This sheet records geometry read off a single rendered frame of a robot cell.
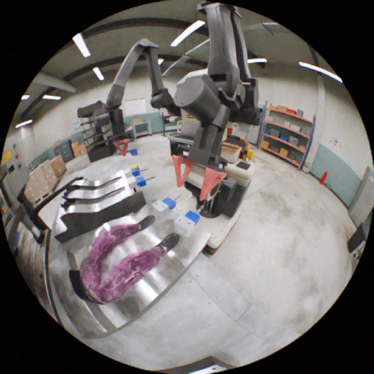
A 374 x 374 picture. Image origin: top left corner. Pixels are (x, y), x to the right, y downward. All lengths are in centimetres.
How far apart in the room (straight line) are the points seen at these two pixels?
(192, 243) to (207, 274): 11
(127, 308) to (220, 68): 54
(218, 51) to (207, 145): 22
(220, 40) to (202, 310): 63
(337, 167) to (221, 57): 528
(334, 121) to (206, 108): 535
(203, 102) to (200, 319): 46
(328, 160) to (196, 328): 533
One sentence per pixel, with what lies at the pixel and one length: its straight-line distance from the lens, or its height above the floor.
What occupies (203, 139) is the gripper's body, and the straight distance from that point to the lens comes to 22.
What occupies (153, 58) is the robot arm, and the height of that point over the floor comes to 150.
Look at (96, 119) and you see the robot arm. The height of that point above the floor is 119.
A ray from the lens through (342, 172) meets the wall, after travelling 549.
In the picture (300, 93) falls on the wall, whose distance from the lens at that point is 564.
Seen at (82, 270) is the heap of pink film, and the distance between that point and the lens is 39.
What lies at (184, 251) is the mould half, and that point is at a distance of 32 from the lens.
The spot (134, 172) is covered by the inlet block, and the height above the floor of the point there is 90.
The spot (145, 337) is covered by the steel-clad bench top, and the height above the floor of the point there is 80.
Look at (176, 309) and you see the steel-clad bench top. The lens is 36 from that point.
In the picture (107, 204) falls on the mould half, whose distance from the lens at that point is 48.
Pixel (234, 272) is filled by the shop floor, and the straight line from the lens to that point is 125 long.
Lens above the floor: 116
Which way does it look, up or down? 38 degrees down
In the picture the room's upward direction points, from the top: straight up
